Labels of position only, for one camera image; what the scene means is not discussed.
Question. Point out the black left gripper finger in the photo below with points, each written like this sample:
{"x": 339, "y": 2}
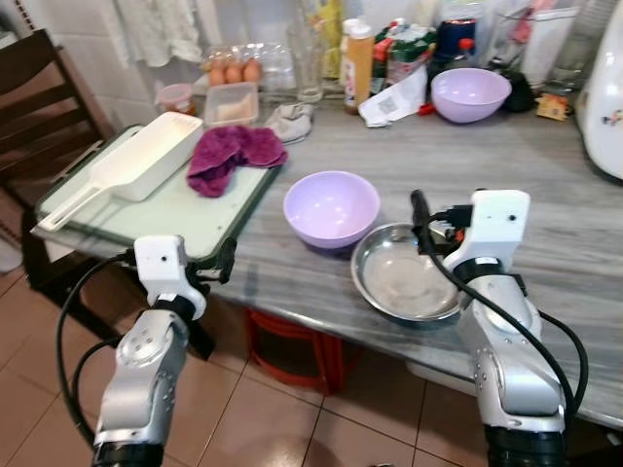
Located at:
{"x": 228, "y": 261}

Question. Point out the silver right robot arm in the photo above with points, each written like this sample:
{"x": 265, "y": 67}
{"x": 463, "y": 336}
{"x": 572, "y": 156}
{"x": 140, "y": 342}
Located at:
{"x": 511, "y": 360}

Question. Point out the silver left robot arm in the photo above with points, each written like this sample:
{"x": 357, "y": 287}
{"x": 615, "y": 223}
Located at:
{"x": 146, "y": 375}

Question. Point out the pale green cutting board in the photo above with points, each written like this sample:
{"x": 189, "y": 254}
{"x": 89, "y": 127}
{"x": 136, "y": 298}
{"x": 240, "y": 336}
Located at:
{"x": 170, "y": 219}

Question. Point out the round steel plate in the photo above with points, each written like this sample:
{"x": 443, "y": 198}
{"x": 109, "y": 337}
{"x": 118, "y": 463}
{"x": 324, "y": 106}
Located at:
{"x": 399, "y": 282}

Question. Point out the purple cloth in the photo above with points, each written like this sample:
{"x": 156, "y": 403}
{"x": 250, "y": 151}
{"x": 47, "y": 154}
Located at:
{"x": 229, "y": 156}

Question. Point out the red plastic stool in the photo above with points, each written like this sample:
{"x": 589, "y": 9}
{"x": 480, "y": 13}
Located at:
{"x": 292, "y": 350}

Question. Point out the lilac plastic bowl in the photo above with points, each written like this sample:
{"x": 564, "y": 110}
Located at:
{"x": 470, "y": 92}
{"x": 331, "y": 206}

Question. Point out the white paper with QR code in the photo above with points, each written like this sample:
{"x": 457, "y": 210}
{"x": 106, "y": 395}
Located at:
{"x": 394, "y": 102}

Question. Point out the small black object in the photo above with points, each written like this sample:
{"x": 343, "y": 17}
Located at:
{"x": 518, "y": 94}

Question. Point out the grey crumpled cloth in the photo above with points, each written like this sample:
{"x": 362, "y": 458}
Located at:
{"x": 290, "y": 123}

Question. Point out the clear plastic food container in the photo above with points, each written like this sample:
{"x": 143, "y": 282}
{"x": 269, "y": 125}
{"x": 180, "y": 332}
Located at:
{"x": 232, "y": 105}

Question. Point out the small yellow card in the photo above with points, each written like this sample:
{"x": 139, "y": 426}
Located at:
{"x": 553, "y": 107}

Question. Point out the small jar with red lid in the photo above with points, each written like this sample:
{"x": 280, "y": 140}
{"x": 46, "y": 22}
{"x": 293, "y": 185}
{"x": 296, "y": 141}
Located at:
{"x": 176, "y": 99}

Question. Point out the green food packet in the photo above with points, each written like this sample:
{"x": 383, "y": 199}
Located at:
{"x": 411, "y": 53}

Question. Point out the orange bottle with white cap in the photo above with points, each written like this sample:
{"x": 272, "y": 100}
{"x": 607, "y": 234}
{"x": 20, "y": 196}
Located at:
{"x": 357, "y": 68}

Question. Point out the dark blue jar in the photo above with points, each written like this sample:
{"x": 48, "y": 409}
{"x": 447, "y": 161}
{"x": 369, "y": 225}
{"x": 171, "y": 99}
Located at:
{"x": 456, "y": 41}

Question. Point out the clear egg carton with eggs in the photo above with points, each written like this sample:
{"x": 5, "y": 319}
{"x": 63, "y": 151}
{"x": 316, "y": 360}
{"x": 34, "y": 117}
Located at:
{"x": 234, "y": 68}

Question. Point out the white kitchen appliance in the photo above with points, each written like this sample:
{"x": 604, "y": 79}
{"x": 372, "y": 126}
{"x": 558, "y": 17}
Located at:
{"x": 605, "y": 107}

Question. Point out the clear plastic tub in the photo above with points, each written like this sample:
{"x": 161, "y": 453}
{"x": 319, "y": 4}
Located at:
{"x": 535, "y": 44}

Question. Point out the tall clear drinking glass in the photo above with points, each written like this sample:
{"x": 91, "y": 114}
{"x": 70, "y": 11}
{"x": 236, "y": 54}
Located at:
{"x": 310, "y": 73}

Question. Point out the dark wooden chair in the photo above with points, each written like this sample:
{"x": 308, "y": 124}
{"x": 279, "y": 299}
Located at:
{"x": 44, "y": 107}

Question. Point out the white hanging towel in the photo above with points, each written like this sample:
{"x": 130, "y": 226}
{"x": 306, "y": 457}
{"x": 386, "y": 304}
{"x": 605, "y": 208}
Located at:
{"x": 161, "y": 29}

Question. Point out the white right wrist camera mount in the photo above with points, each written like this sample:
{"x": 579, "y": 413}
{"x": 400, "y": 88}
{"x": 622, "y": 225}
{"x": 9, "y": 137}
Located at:
{"x": 496, "y": 224}

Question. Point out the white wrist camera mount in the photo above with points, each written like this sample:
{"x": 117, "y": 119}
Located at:
{"x": 164, "y": 265}
{"x": 496, "y": 224}

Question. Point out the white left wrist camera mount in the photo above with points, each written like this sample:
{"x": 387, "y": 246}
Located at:
{"x": 164, "y": 265}

